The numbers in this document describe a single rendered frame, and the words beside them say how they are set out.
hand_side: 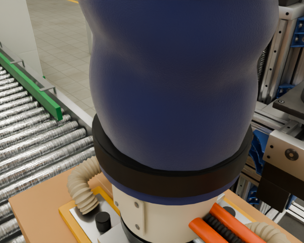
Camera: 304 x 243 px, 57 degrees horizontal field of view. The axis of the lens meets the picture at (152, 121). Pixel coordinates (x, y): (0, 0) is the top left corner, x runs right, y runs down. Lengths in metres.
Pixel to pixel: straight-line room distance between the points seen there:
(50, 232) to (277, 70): 0.80
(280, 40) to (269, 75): 0.12
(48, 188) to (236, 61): 0.54
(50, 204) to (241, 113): 0.47
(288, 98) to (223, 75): 0.63
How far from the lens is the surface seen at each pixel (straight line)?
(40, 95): 1.78
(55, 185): 0.70
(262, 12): 0.28
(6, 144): 1.63
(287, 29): 0.97
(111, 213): 0.59
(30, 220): 0.65
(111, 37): 0.27
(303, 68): 1.06
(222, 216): 0.45
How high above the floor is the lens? 1.43
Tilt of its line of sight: 34 degrees down
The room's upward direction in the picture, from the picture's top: straight up
